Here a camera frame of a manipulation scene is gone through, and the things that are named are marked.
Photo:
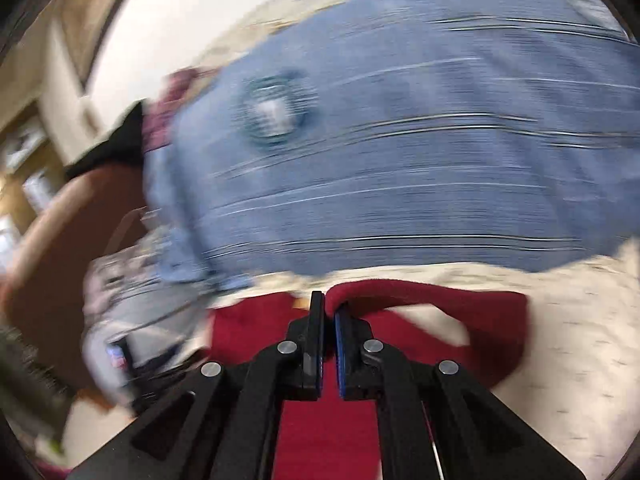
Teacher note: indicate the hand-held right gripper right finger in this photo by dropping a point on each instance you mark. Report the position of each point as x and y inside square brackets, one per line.
[343, 350]

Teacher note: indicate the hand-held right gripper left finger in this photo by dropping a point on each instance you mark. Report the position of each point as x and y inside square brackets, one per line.
[314, 345]

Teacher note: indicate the red small garment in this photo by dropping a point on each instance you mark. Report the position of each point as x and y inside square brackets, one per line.
[325, 440]

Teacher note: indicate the person's left forearm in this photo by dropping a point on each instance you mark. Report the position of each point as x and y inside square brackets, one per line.
[55, 260]

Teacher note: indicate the black sleeve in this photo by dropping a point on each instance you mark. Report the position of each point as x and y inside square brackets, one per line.
[120, 145]

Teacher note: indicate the wooden shelf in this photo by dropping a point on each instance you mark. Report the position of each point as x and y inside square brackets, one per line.
[25, 180]

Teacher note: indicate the maroon patterned cloth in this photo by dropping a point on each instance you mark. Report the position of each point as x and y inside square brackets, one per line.
[160, 120]

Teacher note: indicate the blue striped shirt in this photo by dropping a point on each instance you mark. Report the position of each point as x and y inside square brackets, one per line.
[400, 160]

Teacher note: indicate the cream speckled bed sheet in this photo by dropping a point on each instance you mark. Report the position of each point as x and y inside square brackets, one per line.
[580, 350]

